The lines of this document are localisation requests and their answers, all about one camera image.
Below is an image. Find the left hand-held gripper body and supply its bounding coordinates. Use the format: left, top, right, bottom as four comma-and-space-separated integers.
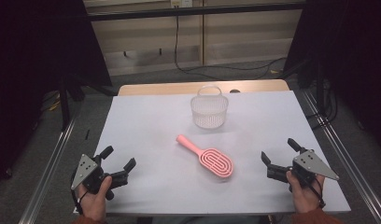
70, 153, 130, 201

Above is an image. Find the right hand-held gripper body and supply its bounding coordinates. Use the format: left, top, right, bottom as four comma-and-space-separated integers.
266, 148, 340, 193

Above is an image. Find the pink hairbrush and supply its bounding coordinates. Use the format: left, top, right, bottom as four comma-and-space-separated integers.
176, 133, 234, 179

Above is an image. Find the clear plastic basket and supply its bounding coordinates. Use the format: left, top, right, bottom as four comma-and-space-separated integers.
190, 85, 230, 130

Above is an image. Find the person's left hand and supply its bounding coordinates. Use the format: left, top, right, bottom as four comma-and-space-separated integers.
76, 175, 113, 222

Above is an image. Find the person's right hand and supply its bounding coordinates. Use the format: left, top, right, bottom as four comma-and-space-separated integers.
286, 170, 326, 215

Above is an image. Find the white board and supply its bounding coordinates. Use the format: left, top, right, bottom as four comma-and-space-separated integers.
74, 91, 351, 216

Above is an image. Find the black metal stand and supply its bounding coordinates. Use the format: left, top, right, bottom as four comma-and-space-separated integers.
299, 59, 328, 116
59, 74, 118, 130

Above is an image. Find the wooden table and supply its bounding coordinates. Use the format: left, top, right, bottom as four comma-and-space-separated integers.
118, 78, 290, 97

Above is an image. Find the black curtain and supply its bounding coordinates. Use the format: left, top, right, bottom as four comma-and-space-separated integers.
283, 0, 381, 153
0, 0, 113, 185

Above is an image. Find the black horizontal bar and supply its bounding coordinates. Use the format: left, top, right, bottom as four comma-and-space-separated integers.
87, 3, 306, 22

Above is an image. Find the right hand-held gripper black cable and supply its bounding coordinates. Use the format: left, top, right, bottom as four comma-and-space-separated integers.
309, 178, 327, 209

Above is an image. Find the hand-held gripper black cable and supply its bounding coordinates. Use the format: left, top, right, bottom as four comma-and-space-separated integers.
309, 178, 327, 209
71, 189, 89, 216

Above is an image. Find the left hand-held gripper black cable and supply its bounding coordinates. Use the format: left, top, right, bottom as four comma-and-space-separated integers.
71, 189, 89, 216

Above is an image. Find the metal floor rail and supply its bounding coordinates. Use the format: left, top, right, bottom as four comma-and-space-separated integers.
302, 90, 381, 224
19, 118, 78, 224

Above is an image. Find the bundle of black cables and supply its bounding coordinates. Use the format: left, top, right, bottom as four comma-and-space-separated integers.
306, 80, 339, 130

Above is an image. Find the long black floor cable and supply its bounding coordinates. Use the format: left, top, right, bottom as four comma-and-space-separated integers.
174, 15, 288, 80

